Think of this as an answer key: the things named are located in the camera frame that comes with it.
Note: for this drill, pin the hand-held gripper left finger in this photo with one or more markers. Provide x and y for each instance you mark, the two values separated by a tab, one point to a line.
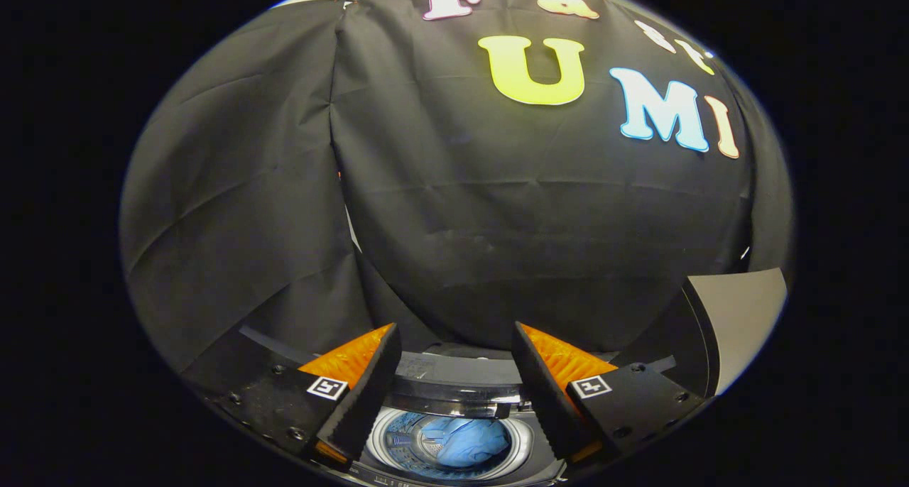
366	395

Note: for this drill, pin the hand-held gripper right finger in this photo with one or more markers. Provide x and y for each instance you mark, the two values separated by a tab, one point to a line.
543	395

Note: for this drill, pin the light blue polo shirt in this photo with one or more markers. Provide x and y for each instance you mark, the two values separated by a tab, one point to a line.
465	441

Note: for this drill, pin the black backdrop cloth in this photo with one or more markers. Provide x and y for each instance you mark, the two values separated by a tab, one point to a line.
248	189

